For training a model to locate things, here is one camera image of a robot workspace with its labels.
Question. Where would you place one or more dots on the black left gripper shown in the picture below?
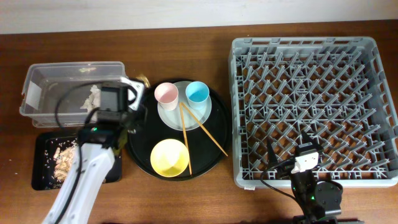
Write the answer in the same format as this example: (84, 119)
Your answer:
(142, 117)

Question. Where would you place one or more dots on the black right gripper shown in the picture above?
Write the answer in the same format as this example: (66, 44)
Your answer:
(289, 162)

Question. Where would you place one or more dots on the white napkin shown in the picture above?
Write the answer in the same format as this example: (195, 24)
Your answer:
(93, 101)

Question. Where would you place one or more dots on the wooden chopstick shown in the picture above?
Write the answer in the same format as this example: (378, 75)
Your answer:
(205, 130)
(185, 136)

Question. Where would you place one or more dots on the yellow bowl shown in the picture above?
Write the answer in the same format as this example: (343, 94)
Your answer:
(169, 158)

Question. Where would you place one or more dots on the food scraps and rice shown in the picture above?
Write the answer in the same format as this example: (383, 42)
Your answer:
(58, 159)

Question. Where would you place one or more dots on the gold foil wrapper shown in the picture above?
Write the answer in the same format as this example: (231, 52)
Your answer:
(144, 79)

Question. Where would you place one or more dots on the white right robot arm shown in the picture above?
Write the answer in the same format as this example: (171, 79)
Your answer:
(319, 200)

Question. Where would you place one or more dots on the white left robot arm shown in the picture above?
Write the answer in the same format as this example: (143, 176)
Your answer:
(99, 144)

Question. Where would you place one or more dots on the grey dishwasher rack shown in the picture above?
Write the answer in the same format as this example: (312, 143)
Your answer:
(333, 88)

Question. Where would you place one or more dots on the light grey plate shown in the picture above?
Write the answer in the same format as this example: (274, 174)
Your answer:
(172, 118)

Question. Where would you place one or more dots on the pink cup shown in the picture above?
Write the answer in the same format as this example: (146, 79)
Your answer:
(167, 96)

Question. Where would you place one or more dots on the round black tray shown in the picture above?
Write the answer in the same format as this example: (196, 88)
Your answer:
(203, 151)

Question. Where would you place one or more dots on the blue cup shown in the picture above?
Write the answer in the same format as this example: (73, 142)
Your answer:
(197, 93)

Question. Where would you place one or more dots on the clear plastic bin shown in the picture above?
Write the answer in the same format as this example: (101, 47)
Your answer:
(45, 83)

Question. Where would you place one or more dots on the black rectangular tray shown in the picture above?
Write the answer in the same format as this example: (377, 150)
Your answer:
(40, 180)

